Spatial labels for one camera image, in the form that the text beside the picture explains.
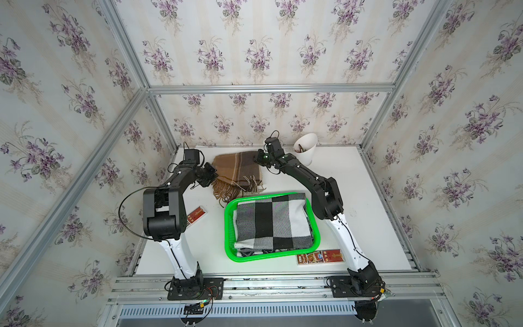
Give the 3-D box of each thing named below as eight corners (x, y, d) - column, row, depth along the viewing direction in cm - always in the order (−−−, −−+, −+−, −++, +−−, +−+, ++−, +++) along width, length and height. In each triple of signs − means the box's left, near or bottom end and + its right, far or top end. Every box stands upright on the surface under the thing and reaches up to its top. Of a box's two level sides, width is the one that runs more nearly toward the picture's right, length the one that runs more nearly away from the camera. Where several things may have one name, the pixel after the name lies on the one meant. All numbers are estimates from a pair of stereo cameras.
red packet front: (297, 265, 80) (298, 263, 78) (295, 253, 83) (296, 251, 81) (343, 261, 81) (344, 260, 79) (339, 250, 84) (341, 248, 82)
